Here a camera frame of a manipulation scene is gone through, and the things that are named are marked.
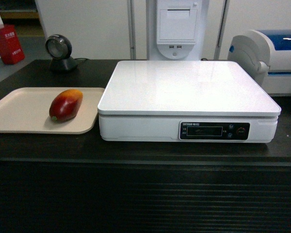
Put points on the dark red mango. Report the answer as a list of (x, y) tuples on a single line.
[(66, 105)]

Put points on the white electronic checkout scale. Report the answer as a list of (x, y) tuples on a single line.
[(186, 101)]

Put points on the black checkout counter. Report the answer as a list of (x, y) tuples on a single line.
[(82, 184)]

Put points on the black orb barcode scanner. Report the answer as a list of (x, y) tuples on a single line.
[(60, 49)]

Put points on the beige plastic tray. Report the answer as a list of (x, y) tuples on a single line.
[(26, 110)]

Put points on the white and blue label printer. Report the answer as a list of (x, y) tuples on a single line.
[(266, 56)]

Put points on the red fire extinguisher box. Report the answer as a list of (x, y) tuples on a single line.
[(11, 51)]

